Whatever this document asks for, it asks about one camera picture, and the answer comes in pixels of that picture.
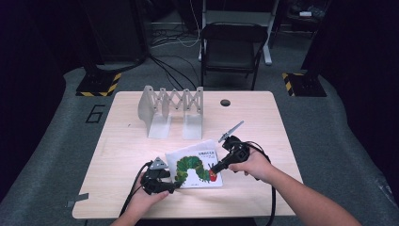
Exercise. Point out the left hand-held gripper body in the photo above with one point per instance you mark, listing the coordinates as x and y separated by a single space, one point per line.
153 183

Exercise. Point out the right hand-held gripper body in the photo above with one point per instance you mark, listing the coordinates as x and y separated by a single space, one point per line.
236 150

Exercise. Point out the white caterpillar picture book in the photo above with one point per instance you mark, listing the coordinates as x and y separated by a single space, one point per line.
191 153

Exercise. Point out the person's left hand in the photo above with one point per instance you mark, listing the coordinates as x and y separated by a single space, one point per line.
144 202

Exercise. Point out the person's right hand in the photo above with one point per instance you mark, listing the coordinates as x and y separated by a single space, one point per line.
257 166

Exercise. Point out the white expandable book rack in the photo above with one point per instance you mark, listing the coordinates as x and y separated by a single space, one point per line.
160 125

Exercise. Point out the grey floor tape strip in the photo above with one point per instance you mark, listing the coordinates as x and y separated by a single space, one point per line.
78 199

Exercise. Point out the black stand base striped edge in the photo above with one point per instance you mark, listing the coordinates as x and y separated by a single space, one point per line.
306 84
97 84

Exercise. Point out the black folding chair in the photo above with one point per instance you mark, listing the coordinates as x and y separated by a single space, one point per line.
230 53

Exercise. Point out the white desk frame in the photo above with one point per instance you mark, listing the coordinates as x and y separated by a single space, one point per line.
238 15

